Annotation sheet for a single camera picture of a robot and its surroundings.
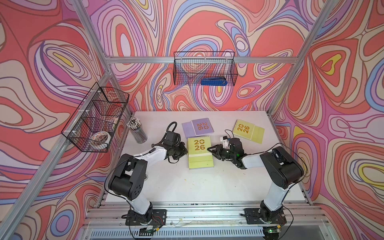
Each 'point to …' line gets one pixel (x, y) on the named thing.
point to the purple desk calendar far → (198, 127)
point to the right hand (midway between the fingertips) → (208, 153)
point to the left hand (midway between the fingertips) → (190, 151)
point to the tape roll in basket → (100, 139)
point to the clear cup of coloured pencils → (136, 127)
